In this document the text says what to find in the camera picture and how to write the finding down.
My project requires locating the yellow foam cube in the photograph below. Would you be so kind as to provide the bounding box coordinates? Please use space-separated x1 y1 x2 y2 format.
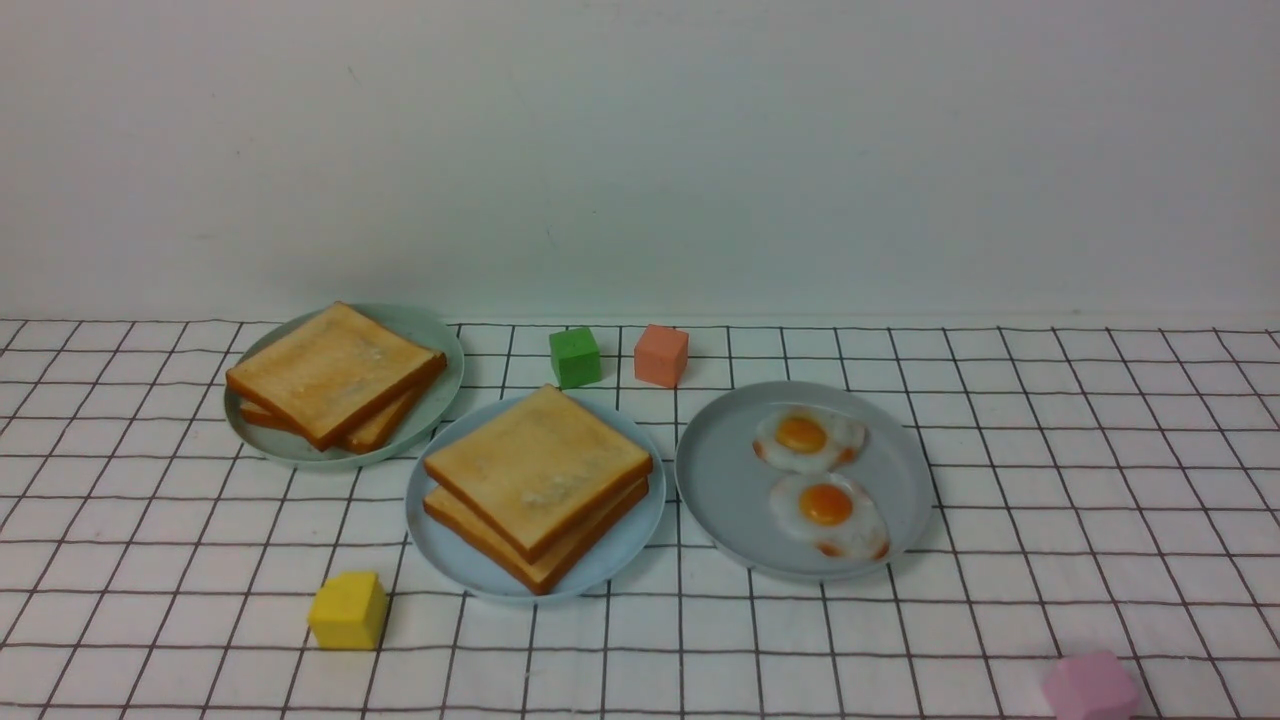
307 571 389 651

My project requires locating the orange foam cube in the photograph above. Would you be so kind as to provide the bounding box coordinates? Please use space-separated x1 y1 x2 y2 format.
634 324 690 389

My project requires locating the pale green plate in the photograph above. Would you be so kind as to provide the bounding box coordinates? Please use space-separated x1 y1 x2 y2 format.
224 302 465 471

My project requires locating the sandwich toast slice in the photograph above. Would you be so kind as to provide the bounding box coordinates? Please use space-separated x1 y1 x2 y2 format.
410 477 666 603
424 384 654 561

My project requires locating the rear fried egg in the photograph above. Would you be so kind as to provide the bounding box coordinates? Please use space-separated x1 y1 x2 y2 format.
751 405 868 474

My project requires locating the upper stacked toast slice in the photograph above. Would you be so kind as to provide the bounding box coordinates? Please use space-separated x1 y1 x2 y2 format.
227 302 449 451

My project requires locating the light blue plate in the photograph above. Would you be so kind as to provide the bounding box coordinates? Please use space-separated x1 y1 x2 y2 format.
404 386 666 603

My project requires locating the stacked toast slice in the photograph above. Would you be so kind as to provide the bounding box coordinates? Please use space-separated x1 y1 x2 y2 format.
239 386 428 454
227 302 449 451

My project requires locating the pink foam cube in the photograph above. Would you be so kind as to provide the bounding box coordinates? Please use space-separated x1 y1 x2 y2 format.
1041 650 1140 719

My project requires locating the green foam cube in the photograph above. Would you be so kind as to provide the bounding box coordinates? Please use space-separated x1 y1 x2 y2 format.
548 327 603 389

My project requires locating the fried egg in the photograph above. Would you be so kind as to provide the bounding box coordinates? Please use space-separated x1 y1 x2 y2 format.
751 405 868 474
767 473 891 561

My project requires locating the lower fried egg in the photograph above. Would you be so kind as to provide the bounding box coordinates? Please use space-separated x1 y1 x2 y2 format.
767 473 891 561

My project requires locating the grey plate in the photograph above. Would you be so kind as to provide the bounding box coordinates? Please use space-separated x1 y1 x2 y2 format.
675 380 933 582

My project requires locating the lower stacked toast slice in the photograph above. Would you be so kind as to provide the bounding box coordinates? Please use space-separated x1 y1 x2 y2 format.
239 386 428 454

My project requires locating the white checkered tablecloth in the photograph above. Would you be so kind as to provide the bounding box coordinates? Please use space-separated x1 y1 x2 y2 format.
1 319 1279 719

